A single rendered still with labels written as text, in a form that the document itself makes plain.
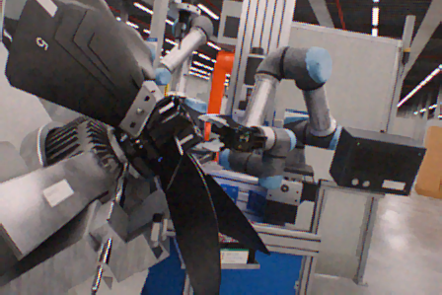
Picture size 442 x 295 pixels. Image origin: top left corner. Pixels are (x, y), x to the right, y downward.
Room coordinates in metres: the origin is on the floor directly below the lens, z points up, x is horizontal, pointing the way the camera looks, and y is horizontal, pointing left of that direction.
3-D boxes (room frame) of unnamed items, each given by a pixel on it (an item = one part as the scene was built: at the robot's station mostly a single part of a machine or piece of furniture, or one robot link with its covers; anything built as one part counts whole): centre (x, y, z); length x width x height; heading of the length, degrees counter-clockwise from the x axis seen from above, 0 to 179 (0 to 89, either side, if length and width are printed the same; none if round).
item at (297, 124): (1.50, -0.34, 1.20); 0.13 x 0.12 x 0.14; 56
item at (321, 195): (1.14, -0.39, 0.96); 0.03 x 0.03 x 0.20; 2
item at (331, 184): (1.14, -0.49, 1.04); 0.24 x 0.03 x 0.03; 92
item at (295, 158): (1.51, -0.34, 1.09); 0.15 x 0.15 x 0.10
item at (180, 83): (1.70, 0.25, 1.41); 0.15 x 0.12 x 0.55; 52
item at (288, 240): (1.12, 0.04, 0.82); 0.90 x 0.04 x 0.08; 92
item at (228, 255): (0.96, -0.03, 0.85); 0.22 x 0.17 x 0.07; 107
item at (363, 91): (2.59, -0.75, 1.10); 1.21 x 0.06 x 2.20; 92
